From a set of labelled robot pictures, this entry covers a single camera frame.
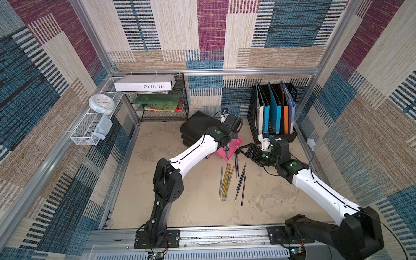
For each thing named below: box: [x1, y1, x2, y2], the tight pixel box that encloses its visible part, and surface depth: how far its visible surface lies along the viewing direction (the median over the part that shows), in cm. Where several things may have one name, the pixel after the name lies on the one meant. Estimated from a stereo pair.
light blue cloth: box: [91, 114, 114, 140], surface depth 70 cm
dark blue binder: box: [281, 80, 296, 134], surface depth 91 cm
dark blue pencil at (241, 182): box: [234, 170, 246, 201], surface depth 91 cm
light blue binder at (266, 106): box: [257, 82, 270, 134], surface depth 91 cm
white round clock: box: [88, 93, 116, 115], surface depth 75 cm
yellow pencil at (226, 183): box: [221, 163, 232, 203], surface depth 91 cm
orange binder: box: [280, 80, 289, 135], surface depth 96 cm
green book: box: [132, 93, 181, 110], surface depth 101 cm
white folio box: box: [114, 74, 177, 93], surface depth 81 cm
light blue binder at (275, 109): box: [268, 81, 282, 135], surface depth 93 cm
